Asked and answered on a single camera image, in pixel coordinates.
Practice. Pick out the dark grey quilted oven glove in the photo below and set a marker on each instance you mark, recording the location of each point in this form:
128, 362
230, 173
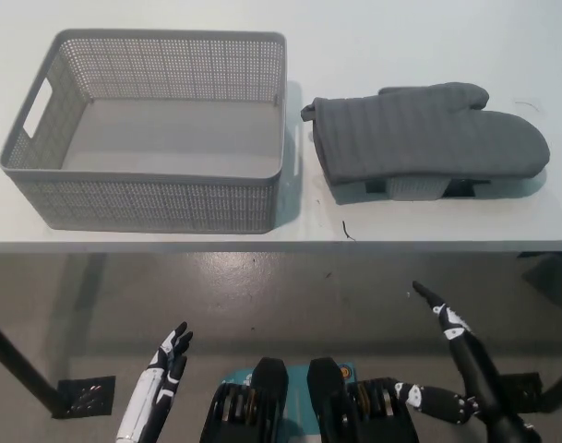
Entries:
423, 134

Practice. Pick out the thin curved black thread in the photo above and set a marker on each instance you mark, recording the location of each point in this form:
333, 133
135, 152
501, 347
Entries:
529, 104

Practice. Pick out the large grey perforated plastic basket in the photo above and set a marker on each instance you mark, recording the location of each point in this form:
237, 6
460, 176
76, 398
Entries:
170, 203

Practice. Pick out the black metal table leg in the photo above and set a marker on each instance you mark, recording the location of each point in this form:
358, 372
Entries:
17, 360

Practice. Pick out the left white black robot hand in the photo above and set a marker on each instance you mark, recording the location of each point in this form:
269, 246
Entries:
153, 387

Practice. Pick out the black robot body teal tops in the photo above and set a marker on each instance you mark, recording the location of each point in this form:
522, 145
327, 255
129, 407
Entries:
308, 401

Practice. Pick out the short black thread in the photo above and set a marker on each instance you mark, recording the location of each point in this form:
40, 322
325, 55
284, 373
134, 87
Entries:
347, 231

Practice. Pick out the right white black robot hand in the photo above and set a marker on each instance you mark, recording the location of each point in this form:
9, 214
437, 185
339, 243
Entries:
479, 364

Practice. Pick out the small grey perforated plastic basket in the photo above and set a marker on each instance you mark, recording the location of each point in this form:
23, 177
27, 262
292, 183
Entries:
416, 189

